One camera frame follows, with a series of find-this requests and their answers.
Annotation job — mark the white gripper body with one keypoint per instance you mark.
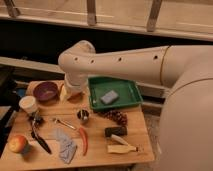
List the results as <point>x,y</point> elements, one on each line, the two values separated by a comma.
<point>75,84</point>

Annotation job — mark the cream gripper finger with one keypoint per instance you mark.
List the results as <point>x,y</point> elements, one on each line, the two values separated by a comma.
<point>63,94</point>

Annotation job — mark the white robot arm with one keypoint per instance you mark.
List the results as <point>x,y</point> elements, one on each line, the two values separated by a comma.
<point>185,140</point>

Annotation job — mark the red bowl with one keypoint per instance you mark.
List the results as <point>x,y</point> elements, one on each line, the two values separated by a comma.
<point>76,96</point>

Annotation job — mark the purple bowl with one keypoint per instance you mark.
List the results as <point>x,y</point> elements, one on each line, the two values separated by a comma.
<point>45,91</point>

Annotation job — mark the small metal cup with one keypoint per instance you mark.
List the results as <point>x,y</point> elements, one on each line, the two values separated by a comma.
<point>83,116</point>

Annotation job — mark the white paper cup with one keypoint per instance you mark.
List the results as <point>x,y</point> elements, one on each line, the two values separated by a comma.
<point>29,105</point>

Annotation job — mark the wooden cutting board table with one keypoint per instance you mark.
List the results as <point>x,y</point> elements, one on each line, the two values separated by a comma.
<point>97,154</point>

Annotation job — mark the red chili pepper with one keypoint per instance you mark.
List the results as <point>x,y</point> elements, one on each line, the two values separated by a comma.
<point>84,138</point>

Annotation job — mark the grey sponge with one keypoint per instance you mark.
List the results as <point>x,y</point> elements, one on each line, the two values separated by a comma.
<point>109,97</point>

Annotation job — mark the grey crumpled cloth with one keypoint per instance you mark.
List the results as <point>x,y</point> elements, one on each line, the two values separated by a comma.
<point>67,145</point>

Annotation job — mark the green plastic tray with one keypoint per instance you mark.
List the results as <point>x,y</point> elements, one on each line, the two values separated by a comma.
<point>126,93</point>

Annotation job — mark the pine cone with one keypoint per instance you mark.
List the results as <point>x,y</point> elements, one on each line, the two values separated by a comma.
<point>117,116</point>

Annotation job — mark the black rectangular block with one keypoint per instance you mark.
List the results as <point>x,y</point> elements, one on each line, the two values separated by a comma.
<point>119,131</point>

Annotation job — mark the red yellow apple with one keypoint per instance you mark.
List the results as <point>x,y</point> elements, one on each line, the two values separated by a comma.
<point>18,144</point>

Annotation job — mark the black handled utensil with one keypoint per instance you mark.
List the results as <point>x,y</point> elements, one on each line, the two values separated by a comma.
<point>37,137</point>

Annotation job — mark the cream handled brush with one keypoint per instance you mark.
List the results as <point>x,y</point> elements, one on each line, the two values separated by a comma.
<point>121,147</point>

